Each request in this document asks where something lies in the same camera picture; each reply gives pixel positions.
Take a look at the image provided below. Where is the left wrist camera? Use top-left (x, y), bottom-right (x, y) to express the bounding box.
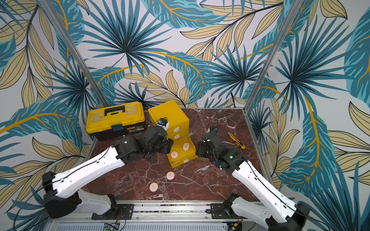
top-left (156, 117), bottom-right (169, 130)

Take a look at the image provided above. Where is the yellow black utility knife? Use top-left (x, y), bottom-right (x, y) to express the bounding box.
top-left (227, 132), bottom-right (246, 150)

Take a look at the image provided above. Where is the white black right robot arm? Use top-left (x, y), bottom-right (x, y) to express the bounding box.
top-left (196, 131), bottom-right (310, 231)

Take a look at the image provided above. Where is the pink round earphone case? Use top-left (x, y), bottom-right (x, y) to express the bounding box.
top-left (149, 182), bottom-right (159, 192)
top-left (166, 171), bottom-right (175, 181)
top-left (170, 151), bottom-right (179, 159)

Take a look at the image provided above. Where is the yellow bottom drawer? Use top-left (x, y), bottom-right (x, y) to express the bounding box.
top-left (167, 134), bottom-right (198, 168)

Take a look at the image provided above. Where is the yellow plastic drawer cabinet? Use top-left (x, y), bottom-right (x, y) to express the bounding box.
top-left (148, 100), bottom-right (189, 140)

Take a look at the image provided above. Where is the left aluminium frame post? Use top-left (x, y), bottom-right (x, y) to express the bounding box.
top-left (39, 0), bottom-right (109, 107)

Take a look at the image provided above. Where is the aluminium frame post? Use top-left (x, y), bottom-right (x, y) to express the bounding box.
top-left (39, 0), bottom-right (109, 107)
top-left (243, 1), bottom-right (303, 114)

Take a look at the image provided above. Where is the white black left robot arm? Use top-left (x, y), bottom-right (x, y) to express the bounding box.
top-left (42, 126), bottom-right (174, 219)

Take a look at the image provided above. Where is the right aluminium frame post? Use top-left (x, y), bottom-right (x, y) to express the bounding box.
top-left (243, 1), bottom-right (303, 114)

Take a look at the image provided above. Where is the yellow black plastic toolbox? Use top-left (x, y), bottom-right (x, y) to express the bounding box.
top-left (86, 102), bottom-right (146, 141)

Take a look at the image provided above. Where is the pink oval earphone case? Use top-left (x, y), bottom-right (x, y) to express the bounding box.
top-left (183, 142), bottom-right (190, 151)

